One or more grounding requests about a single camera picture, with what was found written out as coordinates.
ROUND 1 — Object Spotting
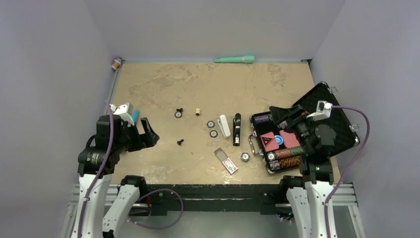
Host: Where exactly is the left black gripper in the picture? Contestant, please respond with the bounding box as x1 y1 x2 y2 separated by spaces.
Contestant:
114 116 158 152

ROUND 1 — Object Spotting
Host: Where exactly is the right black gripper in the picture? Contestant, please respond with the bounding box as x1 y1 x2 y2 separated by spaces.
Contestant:
269 104 316 154

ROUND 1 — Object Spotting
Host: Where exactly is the black stapler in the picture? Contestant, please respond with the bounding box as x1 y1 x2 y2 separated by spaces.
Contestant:
232 113 241 146

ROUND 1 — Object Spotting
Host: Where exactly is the white stapler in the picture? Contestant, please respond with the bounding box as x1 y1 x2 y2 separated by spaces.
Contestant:
217 115 231 138

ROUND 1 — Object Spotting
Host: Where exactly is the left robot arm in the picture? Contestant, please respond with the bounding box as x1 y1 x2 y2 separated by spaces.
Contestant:
71 115 159 238

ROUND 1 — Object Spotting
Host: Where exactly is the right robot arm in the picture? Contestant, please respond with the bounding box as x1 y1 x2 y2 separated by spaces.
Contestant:
269 101 338 238

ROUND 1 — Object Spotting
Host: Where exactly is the blue marker pen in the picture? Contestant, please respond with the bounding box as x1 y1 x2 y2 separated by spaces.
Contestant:
131 110 139 123

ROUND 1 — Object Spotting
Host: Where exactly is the blue dealer button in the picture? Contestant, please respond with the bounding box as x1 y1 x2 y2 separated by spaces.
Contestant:
274 135 284 145

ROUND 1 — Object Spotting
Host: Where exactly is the pink playing card deck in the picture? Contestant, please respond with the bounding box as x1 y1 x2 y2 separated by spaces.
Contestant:
260 132 280 152

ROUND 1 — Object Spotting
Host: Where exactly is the black poker chip case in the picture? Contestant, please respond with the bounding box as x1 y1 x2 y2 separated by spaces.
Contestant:
250 81 360 174

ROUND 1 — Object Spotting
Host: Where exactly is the brown 100 poker chip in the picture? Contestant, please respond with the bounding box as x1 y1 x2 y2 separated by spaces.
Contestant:
174 112 183 119

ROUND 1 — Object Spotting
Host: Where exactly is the blue 50 poker chip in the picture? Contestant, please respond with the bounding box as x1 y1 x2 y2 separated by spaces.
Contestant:
206 120 215 128

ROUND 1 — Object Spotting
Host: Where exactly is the orange 100 poker chip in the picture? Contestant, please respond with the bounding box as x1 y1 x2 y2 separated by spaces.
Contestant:
209 130 218 138

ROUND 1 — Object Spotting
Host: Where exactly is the green marker pen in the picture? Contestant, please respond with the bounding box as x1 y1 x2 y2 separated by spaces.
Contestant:
213 56 255 64

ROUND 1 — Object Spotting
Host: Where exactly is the red white staple box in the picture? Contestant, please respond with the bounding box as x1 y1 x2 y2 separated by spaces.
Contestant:
214 148 238 175

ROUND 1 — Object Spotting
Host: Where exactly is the small orange bottle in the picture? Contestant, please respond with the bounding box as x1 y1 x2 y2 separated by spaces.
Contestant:
111 57 123 70

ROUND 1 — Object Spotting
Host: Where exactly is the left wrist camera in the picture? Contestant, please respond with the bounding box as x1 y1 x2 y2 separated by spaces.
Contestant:
110 103 135 126

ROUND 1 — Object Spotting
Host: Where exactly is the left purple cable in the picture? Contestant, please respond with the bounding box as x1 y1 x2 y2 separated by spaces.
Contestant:
77 100 115 238

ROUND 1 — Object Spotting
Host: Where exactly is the purple loop cable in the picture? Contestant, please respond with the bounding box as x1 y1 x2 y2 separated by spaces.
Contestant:
128 188 184 231

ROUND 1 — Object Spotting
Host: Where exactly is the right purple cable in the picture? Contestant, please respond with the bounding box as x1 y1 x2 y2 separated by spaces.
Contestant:
324 105 370 238

